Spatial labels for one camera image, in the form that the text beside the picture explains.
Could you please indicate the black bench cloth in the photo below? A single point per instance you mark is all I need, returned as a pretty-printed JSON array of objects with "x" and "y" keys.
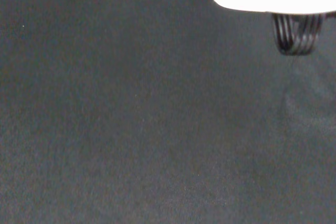
[{"x": 131, "y": 119}]

